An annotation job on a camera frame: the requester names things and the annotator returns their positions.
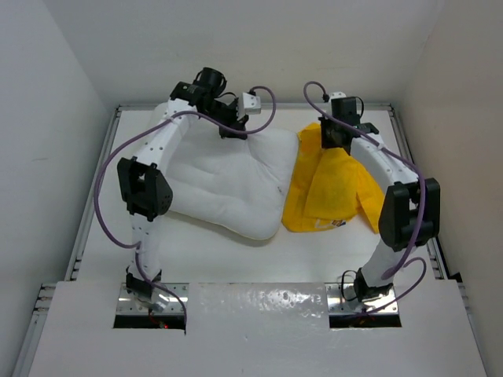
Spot yellow pillowcase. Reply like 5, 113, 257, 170
282, 123, 384, 234

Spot white pillow yellow edge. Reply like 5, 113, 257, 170
163, 119, 299, 240

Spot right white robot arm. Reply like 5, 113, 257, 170
319, 93, 440, 302

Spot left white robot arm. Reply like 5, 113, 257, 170
117, 67, 248, 298

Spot white front cover board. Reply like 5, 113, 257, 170
30, 281, 485, 376

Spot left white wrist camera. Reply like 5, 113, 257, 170
237, 92, 262, 119

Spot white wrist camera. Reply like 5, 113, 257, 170
237, 92, 262, 119
329, 92, 347, 103

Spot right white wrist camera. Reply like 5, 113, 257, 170
329, 92, 347, 103

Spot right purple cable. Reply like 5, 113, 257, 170
303, 80, 428, 315

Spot purple cable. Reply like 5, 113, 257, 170
95, 86, 277, 329
303, 80, 428, 315

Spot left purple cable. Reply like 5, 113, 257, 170
95, 86, 277, 329

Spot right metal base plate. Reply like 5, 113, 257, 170
325, 283, 398, 316

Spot metal base plate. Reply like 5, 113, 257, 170
325, 283, 398, 316
116, 284, 189, 316

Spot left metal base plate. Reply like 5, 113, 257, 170
116, 284, 189, 316

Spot aluminium table frame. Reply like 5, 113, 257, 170
11, 102, 488, 377

